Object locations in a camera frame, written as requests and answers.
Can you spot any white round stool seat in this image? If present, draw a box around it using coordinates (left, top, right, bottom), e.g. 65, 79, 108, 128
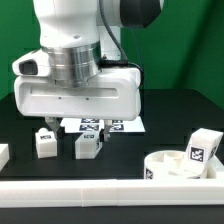
143, 150, 208, 180

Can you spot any white marker sheet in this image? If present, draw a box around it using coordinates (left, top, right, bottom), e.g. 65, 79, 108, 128
61, 116, 145, 133

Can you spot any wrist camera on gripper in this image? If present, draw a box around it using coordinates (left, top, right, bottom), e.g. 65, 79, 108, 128
12, 49, 51, 77

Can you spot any white U-shaped wall fence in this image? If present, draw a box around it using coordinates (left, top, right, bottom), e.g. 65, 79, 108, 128
0, 143, 224, 208

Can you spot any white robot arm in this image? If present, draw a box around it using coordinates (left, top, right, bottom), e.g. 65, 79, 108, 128
13, 0, 164, 142

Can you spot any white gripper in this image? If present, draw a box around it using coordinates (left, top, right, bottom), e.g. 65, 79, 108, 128
14, 68, 141, 142

